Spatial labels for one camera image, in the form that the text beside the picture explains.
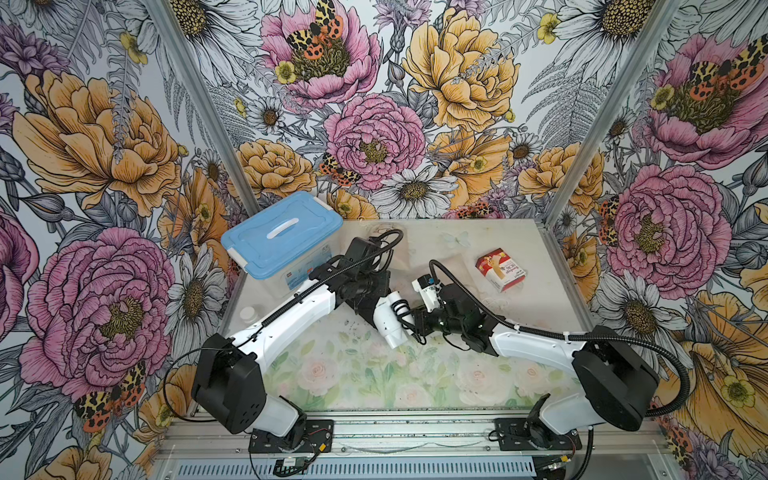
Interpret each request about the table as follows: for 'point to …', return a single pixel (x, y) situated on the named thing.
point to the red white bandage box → (501, 270)
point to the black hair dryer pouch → (364, 304)
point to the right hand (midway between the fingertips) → (403, 323)
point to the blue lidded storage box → (282, 244)
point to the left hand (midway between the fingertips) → (381, 290)
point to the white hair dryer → (393, 319)
